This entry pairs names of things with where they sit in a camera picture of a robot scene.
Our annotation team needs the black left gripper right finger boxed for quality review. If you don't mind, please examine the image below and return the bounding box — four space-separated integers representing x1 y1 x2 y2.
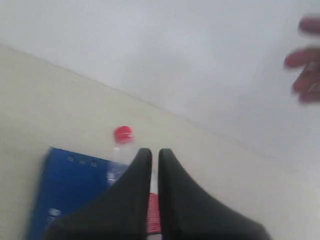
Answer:
158 148 271 240

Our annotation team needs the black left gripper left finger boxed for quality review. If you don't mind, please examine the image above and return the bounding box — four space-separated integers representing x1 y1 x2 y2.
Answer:
43 148 152 240

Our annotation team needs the blue notebook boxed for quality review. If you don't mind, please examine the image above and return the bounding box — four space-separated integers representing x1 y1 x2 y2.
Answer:
25 147 128 240

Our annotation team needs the clear bottle red cap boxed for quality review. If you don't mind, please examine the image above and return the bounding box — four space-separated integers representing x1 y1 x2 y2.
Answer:
106 125 162 240

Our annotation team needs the person's open hand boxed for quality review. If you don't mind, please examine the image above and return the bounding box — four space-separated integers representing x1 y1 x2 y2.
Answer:
283 15 320 105

